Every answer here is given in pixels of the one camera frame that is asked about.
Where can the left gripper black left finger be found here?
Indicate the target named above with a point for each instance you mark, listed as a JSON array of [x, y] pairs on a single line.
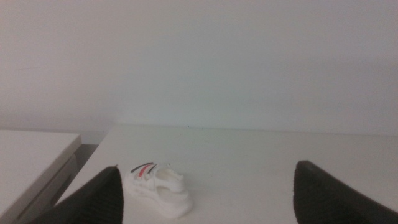
[[99, 199]]

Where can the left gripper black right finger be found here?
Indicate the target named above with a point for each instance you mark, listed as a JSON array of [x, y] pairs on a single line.
[[323, 199]]

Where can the white shoe with red stripe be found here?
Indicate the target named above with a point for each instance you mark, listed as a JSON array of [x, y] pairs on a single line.
[[164, 194]]

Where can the white side table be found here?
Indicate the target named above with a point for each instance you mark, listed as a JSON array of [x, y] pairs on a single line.
[[28, 158]]

